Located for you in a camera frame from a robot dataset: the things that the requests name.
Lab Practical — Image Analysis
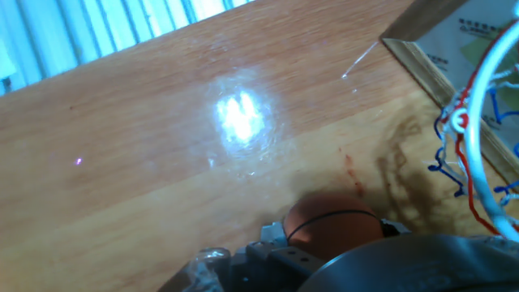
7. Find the gripper right finger with pad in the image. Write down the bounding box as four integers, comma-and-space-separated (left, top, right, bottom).
379, 217, 413, 238

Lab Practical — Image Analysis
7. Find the gripper left finger with pad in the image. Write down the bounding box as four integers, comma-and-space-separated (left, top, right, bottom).
156, 221, 325, 292

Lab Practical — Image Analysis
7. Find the small orange toy basketball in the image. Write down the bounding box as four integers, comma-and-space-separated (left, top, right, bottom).
282, 193, 385, 260

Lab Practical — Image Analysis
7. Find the white hoop with coloured net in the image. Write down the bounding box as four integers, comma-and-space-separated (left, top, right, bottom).
427, 18, 519, 244

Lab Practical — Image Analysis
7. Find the wooden board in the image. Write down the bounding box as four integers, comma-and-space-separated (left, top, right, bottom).
0, 0, 519, 292

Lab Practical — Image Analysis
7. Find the wooden frame backboard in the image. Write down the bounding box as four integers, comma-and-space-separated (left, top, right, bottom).
379, 0, 519, 187

